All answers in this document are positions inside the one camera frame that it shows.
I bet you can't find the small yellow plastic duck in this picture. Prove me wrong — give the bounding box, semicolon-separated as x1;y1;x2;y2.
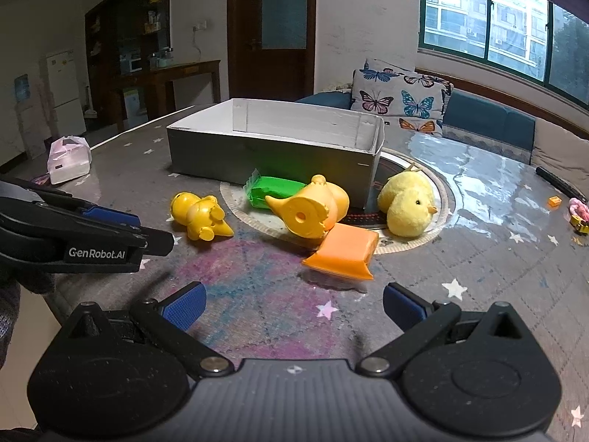
169;192;234;241

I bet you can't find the green framed window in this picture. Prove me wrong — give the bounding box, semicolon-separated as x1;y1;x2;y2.
418;0;589;111

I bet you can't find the dark wooden shelf cabinet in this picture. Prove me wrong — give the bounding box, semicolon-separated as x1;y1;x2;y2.
84;0;172;125

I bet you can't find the butterfly print pillow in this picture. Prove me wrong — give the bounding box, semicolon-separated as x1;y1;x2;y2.
350;58;454;135

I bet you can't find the green plastic toy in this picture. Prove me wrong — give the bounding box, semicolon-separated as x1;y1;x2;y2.
244;169;308;213

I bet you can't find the grey star-patterned tablecloth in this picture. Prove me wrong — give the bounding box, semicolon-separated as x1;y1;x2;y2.
0;101;589;442

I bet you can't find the black rod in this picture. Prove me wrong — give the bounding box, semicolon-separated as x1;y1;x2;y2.
535;166;589;204

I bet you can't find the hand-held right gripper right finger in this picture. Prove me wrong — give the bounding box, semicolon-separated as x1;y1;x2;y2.
358;282;531;377

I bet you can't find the blue sofa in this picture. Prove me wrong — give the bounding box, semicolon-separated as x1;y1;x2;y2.
294;71;589;185

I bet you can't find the beige sofa cushion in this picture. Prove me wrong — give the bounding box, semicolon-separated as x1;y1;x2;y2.
531;117;589;185

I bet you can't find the white fridge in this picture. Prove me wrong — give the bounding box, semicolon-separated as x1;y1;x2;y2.
45;48;88;136

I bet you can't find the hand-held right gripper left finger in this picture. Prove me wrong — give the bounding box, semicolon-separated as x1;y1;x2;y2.
60;282;235;377

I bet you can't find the round beige table mat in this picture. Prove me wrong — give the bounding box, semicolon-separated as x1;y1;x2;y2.
220;147;457;256

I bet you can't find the pink and white bag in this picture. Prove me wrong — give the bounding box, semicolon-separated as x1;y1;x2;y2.
47;136;93;185

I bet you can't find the dark wooden side table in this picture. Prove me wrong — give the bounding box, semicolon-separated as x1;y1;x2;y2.
108;59;222;132

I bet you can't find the grey cardboard box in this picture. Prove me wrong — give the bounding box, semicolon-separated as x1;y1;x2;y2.
166;98;385;210

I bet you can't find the yellow plush chick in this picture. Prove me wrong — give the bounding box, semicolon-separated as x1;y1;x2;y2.
377;163;439;239

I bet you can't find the dark wooden door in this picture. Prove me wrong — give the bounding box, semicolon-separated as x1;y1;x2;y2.
227;0;317;102

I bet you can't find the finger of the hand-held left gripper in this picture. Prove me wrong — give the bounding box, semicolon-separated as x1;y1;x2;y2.
133;227;175;257
82;206;142;234

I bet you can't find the large yellow plastic duck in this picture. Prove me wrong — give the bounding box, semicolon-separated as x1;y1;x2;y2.
265;175;350;246

